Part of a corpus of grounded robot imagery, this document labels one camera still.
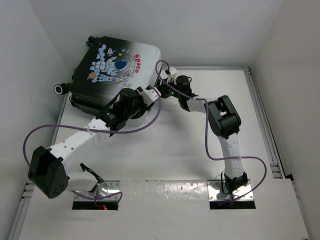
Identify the metal base plate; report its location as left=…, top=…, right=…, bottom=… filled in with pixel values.
left=74, top=180, right=123, bottom=203
left=207, top=180, right=255, bottom=202

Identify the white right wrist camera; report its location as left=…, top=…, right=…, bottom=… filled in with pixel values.
left=165, top=67, right=178, bottom=83

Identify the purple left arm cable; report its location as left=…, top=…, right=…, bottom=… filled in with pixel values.
left=22, top=87, right=163, bottom=201

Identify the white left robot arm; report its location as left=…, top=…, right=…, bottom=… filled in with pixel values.
left=26, top=85, right=161, bottom=199

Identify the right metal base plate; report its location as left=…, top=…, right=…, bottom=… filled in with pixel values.
left=207, top=180, right=255, bottom=202

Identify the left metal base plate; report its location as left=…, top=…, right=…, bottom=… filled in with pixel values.
left=74, top=180, right=123, bottom=203

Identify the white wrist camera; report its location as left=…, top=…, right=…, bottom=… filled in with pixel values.
left=165, top=67, right=178, bottom=83
left=136, top=86, right=161, bottom=106

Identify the black white kids suitcase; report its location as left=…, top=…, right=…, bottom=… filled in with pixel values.
left=53, top=36, right=161, bottom=127

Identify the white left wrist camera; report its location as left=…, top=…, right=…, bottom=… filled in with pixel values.
left=136, top=86, right=161, bottom=106

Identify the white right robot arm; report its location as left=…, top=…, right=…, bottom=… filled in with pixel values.
left=156, top=75, right=248, bottom=195

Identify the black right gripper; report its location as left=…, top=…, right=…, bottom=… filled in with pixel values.
left=157, top=77, right=182, bottom=99

